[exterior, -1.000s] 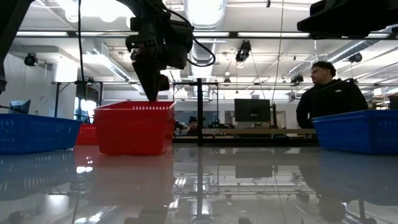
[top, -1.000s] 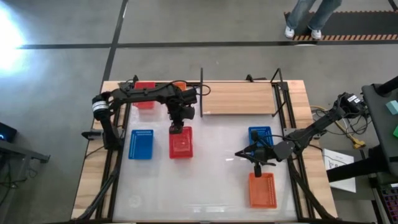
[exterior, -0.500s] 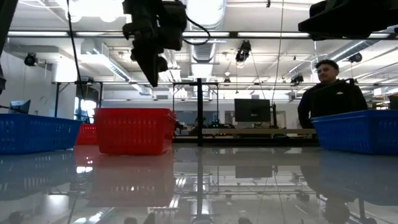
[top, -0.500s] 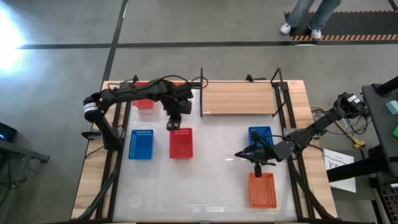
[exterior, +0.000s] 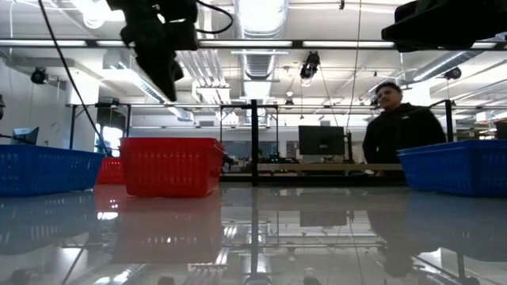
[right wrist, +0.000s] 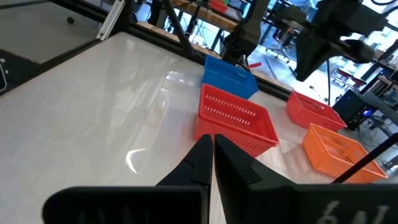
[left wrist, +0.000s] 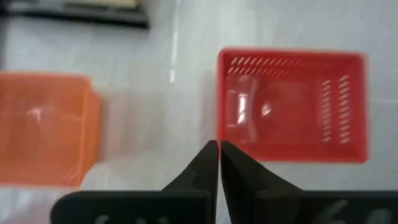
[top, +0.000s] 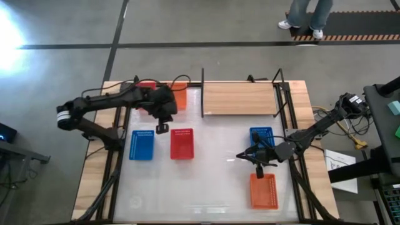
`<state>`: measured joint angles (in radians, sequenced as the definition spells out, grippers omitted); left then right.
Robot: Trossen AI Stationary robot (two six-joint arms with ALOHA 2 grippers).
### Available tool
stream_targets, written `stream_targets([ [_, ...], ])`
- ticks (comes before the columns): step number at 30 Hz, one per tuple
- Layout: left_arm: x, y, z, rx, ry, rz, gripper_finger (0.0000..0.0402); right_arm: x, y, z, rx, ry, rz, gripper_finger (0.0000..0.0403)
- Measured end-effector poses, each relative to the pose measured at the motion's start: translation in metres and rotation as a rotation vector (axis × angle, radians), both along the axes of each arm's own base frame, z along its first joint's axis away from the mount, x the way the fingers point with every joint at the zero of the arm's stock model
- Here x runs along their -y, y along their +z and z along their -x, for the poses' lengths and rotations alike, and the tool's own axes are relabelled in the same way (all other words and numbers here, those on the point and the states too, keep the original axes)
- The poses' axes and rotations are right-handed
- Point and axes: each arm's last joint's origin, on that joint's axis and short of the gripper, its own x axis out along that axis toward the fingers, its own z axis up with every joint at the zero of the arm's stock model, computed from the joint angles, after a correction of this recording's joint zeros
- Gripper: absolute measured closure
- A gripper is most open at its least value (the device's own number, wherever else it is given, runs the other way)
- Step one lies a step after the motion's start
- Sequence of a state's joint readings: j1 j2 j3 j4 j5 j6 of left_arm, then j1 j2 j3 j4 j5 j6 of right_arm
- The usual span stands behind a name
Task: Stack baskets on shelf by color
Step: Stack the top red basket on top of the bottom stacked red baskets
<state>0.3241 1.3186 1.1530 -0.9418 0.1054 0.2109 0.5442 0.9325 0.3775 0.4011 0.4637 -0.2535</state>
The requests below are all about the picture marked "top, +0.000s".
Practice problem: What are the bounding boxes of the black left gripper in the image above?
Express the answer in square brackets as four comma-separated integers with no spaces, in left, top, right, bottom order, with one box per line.
[146,85,179,135]

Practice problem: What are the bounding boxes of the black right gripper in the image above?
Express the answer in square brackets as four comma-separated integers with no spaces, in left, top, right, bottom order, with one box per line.
[236,131,284,180]

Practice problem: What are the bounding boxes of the wooden shelf board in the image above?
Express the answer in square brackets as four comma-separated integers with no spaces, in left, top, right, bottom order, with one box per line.
[202,81,278,117]

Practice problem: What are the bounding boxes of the white glossy table mat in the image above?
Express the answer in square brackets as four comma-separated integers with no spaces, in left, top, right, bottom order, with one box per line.
[112,86,299,223]

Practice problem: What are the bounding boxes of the white paper sheet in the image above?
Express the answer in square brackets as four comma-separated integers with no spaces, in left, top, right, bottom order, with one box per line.
[324,149,359,194]

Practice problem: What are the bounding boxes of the black cart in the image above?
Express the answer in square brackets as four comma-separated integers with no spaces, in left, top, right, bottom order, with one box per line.
[327,76,400,184]

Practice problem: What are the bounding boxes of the dark bin with teal grid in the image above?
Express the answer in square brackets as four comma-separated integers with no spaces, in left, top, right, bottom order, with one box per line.
[371,176,400,225]

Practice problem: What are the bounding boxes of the grey metal stand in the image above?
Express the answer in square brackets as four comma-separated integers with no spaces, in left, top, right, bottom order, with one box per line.
[0,142,51,191]

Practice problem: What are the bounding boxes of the teal block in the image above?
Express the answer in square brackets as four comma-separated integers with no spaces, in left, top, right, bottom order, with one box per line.
[387,100,400,116]

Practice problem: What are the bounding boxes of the black device with blue light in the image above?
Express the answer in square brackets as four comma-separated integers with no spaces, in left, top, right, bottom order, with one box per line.
[0,122,18,144]

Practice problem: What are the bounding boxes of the person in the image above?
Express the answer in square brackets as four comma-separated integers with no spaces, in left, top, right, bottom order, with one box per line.
[277,0,334,40]

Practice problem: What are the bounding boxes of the black hazard-striped floor mat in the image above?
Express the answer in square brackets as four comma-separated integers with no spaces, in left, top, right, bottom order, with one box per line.
[286,11,400,42]

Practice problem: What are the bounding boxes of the black metal shelf frame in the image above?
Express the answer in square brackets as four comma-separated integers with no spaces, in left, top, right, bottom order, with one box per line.
[200,67,286,119]

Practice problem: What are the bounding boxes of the black aluminium rig frame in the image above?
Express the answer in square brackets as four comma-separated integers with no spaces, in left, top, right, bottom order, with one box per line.
[74,74,340,225]

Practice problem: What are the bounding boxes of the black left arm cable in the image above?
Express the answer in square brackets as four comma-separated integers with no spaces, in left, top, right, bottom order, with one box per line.
[81,74,192,98]

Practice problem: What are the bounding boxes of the yellow cable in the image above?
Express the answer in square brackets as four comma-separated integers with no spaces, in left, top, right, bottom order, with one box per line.
[312,107,369,151]

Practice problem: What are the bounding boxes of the black floor cables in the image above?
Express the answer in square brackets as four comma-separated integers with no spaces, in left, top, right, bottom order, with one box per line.
[312,106,376,141]

